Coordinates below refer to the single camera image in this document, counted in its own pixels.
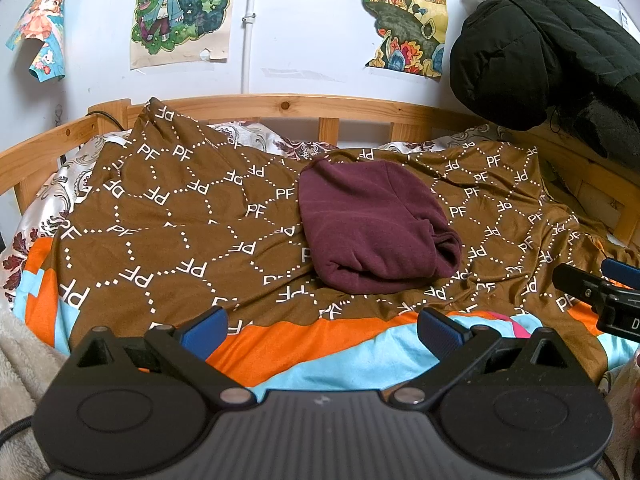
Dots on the blond cartoon character poster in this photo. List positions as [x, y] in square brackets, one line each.
[180, 10]

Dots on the brown printed blanket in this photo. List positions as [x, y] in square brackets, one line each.
[175, 220]

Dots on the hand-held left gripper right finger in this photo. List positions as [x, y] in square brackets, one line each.
[440, 332]

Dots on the maroon sweater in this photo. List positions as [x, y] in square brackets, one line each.
[370, 220]

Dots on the small curled cartoon poster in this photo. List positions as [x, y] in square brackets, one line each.
[42, 30]

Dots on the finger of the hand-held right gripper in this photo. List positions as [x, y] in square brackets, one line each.
[622, 270]
[580, 282]

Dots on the beige fleece blanket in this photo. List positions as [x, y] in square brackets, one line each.
[20, 360]

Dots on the landscape painting poster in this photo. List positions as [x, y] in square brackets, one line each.
[407, 20]

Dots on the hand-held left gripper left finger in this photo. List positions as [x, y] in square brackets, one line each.
[205, 332]

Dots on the black puffer jacket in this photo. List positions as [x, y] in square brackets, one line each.
[540, 45]

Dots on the wooden bed frame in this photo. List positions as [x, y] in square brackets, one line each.
[280, 106]

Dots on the white wall label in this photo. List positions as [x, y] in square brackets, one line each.
[625, 17]

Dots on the white wall pipe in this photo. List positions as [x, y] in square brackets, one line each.
[248, 25]

